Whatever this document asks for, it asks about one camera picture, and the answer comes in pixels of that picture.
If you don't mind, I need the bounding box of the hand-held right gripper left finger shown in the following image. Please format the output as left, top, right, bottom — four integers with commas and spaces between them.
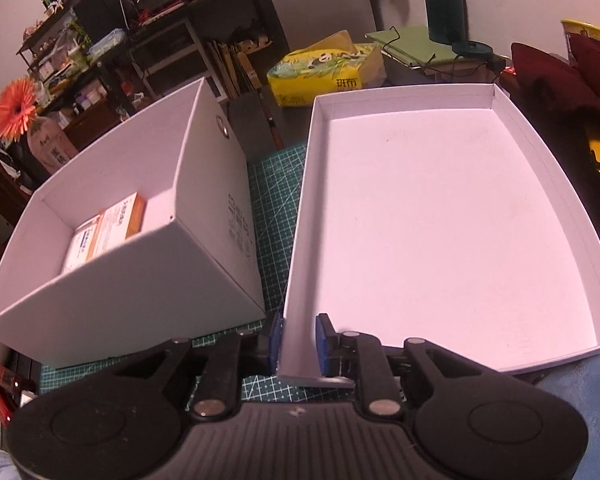
111, 312, 286, 420

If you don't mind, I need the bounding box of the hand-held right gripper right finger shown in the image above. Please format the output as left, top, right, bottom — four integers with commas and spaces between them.
316, 312, 487, 420

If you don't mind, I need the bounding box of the large white storage box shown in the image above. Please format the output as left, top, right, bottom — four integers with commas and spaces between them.
0, 77, 267, 368

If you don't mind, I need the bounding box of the white box lid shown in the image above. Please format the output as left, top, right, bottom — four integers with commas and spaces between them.
277, 84, 600, 387

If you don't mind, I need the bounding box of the orange white medicine box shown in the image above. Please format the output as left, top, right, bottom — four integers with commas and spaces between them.
95, 192, 147, 250

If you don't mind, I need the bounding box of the white blue medicine box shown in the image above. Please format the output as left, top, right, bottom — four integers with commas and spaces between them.
61, 215, 106, 275

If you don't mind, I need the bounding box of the green cutting mat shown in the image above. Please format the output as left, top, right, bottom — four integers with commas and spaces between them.
40, 142, 361, 403

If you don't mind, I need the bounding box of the person's blue clothed leg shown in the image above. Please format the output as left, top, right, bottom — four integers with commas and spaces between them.
527, 345, 600, 480

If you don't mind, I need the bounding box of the yellow tissue pack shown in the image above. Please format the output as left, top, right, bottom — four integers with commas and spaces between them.
266, 30, 387, 107

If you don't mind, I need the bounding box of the red lighter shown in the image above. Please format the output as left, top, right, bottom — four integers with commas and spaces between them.
0, 384, 18, 423

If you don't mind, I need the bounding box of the black shelf unit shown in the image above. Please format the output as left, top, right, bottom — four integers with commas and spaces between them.
17, 0, 291, 126

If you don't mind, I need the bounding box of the dark round base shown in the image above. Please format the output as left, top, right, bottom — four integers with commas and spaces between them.
452, 40, 496, 62

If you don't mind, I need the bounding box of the light blue wipes pack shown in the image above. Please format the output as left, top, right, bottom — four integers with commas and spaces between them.
87, 30, 126, 58

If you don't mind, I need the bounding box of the grey refrigerator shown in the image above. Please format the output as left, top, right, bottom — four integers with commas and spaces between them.
257, 0, 381, 53

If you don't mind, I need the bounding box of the orange gerbera flower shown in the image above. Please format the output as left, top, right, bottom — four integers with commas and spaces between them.
0, 78, 40, 143

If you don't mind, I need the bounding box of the dark red cushion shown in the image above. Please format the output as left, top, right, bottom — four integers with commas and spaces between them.
510, 35, 600, 126

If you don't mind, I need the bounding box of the dark green cylindrical appliance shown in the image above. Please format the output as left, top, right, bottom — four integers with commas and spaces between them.
424, 0, 466, 43

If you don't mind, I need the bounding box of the yellow printed tub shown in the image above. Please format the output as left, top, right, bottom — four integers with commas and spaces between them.
561, 19, 600, 66

